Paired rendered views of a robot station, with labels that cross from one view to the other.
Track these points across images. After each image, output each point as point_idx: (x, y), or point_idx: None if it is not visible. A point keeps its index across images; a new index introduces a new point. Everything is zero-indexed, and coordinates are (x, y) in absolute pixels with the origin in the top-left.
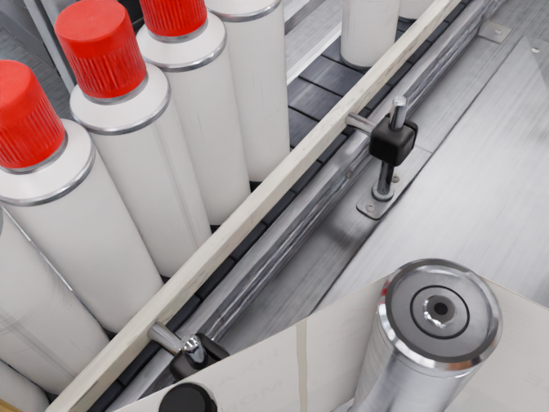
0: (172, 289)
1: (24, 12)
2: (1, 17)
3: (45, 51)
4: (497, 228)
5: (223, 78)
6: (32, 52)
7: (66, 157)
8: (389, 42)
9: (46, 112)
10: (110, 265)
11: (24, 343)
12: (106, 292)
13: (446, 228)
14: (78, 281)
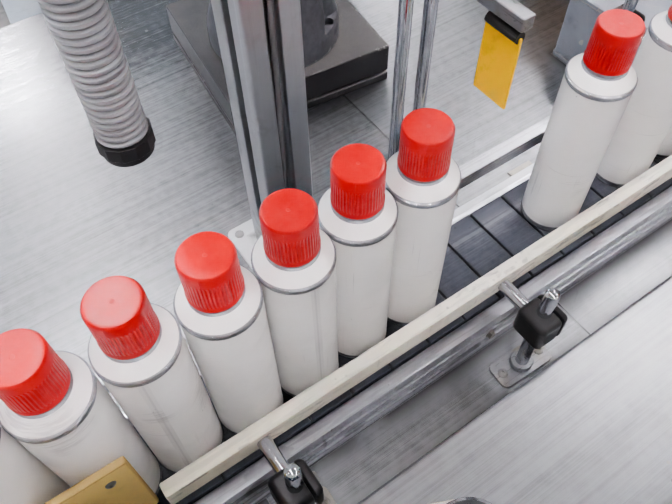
0: (289, 411)
1: (220, 64)
2: (196, 59)
3: (230, 111)
4: (616, 443)
5: (384, 253)
6: (216, 102)
7: (240, 309)
8: (573, 210)
9: (236, 279)
10: (245, 385)
11: (164, 431)
12: (235, 402)
13: (564, 427)
14: (215, 389)
